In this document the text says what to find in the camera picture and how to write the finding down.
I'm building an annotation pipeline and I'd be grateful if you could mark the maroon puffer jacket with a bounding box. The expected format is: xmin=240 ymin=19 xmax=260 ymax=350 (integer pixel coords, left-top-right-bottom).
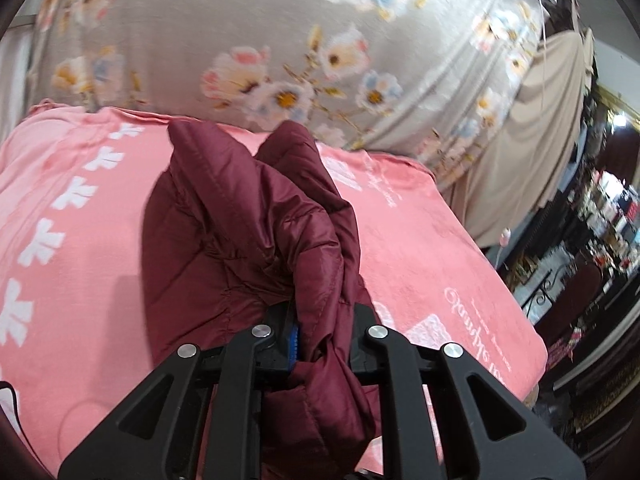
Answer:
xmin=141 ymin=119 xmax=380 ymax=479

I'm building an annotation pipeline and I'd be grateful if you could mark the pink fleece blanket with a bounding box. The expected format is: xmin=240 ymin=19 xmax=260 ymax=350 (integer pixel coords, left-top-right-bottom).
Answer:
xmin=1 ymin=103 xmax=547 ymax=472

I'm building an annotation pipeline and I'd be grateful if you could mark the red white cartoon plush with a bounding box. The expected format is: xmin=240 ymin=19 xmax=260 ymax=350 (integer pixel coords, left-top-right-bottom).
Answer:
xmin=0 ymin=379 xmax=29 ymax=450

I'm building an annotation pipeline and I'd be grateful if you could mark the cluttered dark dresser shelf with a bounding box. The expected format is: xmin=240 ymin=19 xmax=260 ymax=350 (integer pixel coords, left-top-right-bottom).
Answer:
xmin=501 ymin=86 xmax=639 ymax=470

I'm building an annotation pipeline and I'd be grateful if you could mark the beige bed skirt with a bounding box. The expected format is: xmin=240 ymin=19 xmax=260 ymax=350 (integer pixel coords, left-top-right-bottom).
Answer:
xmin=445 ymin=30 xmax=594 ymax=248

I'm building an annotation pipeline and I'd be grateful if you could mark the grey floral bed sheet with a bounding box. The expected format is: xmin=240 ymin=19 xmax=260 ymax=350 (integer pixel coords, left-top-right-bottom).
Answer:
xmin=27 ymin=0 xmax=542 ymax=186

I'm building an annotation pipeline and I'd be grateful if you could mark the white satin curtain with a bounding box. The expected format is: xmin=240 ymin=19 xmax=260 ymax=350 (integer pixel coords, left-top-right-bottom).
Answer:
xmin=0 ymin=14 xmax=36 ymax=142

